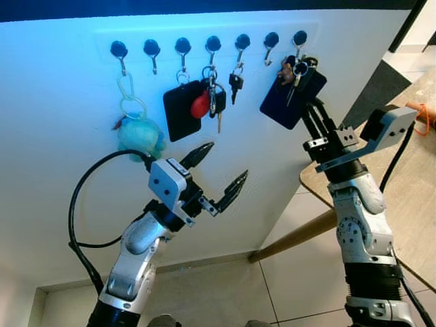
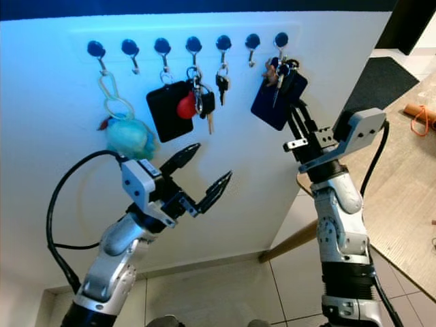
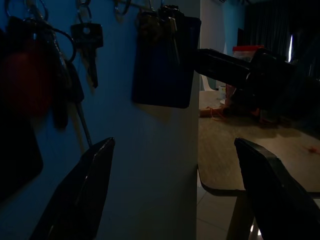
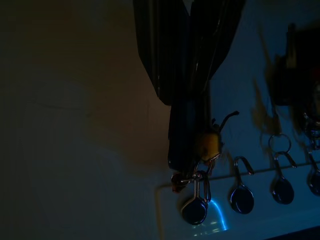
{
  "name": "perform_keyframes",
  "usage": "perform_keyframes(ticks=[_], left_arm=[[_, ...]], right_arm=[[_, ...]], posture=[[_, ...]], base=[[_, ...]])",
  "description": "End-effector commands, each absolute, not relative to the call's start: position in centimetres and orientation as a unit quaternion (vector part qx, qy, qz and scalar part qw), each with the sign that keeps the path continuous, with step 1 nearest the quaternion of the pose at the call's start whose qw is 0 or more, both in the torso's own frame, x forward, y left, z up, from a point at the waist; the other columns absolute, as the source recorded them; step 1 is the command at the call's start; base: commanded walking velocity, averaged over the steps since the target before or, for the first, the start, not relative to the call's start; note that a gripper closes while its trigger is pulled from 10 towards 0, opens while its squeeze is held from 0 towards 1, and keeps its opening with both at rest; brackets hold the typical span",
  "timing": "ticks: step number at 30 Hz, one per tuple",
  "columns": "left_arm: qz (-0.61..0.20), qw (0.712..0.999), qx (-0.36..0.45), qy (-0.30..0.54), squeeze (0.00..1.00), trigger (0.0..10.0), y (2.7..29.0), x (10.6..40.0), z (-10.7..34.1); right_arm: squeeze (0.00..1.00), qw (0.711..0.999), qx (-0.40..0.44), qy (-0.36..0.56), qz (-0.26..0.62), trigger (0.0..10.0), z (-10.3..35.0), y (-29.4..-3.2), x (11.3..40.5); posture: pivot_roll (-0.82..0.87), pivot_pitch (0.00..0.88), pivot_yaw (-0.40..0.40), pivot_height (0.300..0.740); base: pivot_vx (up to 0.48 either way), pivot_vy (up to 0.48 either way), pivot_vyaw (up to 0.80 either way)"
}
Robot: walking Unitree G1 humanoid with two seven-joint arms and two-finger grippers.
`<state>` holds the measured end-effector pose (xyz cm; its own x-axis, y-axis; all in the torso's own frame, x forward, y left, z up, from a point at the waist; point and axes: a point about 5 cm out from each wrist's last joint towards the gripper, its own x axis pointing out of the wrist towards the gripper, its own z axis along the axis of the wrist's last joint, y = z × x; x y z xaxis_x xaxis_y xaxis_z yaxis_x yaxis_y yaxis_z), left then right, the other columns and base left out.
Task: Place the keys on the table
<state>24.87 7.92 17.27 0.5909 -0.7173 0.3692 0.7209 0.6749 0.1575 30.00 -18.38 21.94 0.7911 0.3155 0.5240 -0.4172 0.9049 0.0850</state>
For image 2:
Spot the brown stick with orange cord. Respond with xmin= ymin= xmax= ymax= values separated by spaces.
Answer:
xmin=402 ymin=101 xmax=436 ymax=137

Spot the small black-head key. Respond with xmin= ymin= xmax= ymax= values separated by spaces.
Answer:
xmin=215 ymin=65 xmax=231 ymax=106

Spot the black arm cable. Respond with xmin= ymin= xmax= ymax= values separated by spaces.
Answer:
xmin=44 ymin=150 xmax=131 ymax=295
xmin=358 ymin=121 xmax=406 ymax=327

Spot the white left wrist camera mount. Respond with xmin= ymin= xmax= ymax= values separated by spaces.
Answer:
xmin=121 ymin=159 xmax=163 ymax=211

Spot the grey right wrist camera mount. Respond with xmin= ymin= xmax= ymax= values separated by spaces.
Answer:
xmin=298 ymin=108 xmax=388 ymax=174

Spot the key bunch with black fob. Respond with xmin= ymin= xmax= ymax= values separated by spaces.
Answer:
xmin=266 ymin=56 xmax=302 ymax=108

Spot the robot left leg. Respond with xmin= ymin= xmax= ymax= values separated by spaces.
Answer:
xmin=146 ymin=315 xmax=181 ymax=327

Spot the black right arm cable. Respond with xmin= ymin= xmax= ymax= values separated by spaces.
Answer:
xmin=358 ymin=121 xmax=406 ymax=327

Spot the black textured floor mat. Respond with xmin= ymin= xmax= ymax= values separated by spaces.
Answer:
xmin=341 ymin=56 xmax=420 ymax=116

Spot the wooden table leg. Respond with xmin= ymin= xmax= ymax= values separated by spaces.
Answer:
xmin=258 ymin=218 xmax=320 ymax=264

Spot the dark blue card holder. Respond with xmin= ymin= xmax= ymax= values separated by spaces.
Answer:
xmin=251 ymin=65 xmax=309 ymax=131

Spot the black knob wall hook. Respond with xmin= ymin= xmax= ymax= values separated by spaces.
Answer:
xmin=121 ymin=39 xmax=140 ymax=76
xmin=245 ymin=32 xmax=262 ymax=67
xmin=215 ymin=33 xmax=232 ymax=67
xmin=87 ymin=41 xmax=107 ymax=77
xmin=185 ymin=35 xmax=204 ymax=69
xmin=273 ymin=30 xmax=290 ymax=61
xmin=154 ymin=37 xmax=172 ymax=72

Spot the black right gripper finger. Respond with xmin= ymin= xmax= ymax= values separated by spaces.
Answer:
xmin=285 ymin=108 xmax=311 ymax=146
xmin=296 ymin=102 xmax=326 ymax=139

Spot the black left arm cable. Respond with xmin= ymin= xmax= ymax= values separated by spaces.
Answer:
xmin=44 ymin=150 xmax=131 ymax=295

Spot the black square key tag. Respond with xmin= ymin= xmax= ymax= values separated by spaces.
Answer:
xmin=146 ymin=67 xmax=191 ymax=142

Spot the black furniture panel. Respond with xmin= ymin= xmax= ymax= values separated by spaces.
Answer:
xmin=375 ymin=0 xmax=436 ymax=57

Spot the red drop-shaped key fob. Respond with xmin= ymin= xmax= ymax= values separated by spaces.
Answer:
xmin=176 ymin=91 xmax=198 ymax=121

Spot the teal plush keychain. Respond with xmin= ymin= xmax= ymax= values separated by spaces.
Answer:
xmin=97 ymin=72 xmax=151 ymax=163

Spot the silver key bunch with ring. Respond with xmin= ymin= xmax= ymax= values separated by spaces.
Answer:
xmin=187 ymin=65 xmax=215 ymax=135

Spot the light wooden table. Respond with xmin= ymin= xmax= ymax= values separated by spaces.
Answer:
xmin=296 ymin=68 xmax=436 ymax=304

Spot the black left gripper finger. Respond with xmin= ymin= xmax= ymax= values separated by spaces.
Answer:
xmin=193 ymin=170 xmax=233 ymax=216
xmin=158 ymin=142 xmax=202 ymax=172

